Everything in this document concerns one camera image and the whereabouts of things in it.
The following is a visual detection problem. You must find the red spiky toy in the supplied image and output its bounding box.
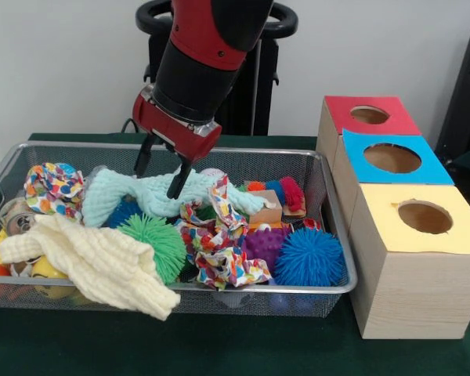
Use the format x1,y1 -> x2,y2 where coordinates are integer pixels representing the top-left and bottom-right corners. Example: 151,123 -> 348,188
278,176 -> 305,214

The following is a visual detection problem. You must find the wooden box with three holes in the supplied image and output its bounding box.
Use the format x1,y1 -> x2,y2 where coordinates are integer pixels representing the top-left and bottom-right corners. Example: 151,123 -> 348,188
316,96 -> 470,340

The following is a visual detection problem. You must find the purple spiky ball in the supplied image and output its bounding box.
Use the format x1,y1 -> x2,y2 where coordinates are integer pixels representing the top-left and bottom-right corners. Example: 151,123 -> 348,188
243,227 -> 287,273

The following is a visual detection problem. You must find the colourful patterned cloth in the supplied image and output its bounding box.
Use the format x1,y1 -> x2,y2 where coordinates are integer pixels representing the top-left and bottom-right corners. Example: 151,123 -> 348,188
175,174 -> 273,291
23,162 -> 87,214

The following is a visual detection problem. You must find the shallow clear mesh bin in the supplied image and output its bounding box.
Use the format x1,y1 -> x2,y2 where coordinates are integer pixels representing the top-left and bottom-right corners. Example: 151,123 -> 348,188
0,141 -> 357,316

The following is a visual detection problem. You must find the mint green cloth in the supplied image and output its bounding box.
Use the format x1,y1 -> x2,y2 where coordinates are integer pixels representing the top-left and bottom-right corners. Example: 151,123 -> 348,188
82,166 -> 277,228

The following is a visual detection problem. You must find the pale yellow cloth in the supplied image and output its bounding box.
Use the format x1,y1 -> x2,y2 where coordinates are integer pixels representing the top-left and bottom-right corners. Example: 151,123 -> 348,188
0,213 -> 181,320

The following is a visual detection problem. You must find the dark blue spiky ball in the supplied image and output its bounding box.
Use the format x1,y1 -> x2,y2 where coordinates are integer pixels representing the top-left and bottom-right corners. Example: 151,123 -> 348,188
107,200 -> 142,228

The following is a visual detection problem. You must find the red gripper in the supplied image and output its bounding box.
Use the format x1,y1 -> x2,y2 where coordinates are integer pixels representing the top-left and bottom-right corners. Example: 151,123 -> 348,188
132,88 -> 222,201

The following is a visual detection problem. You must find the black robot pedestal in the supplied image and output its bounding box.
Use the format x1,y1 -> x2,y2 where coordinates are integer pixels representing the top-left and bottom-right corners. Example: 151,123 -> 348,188
136,0 -> 298,136

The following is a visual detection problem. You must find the green spiky ball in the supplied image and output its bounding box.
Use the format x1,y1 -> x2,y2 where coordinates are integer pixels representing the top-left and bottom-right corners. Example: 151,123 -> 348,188
117,213 -> 187,284

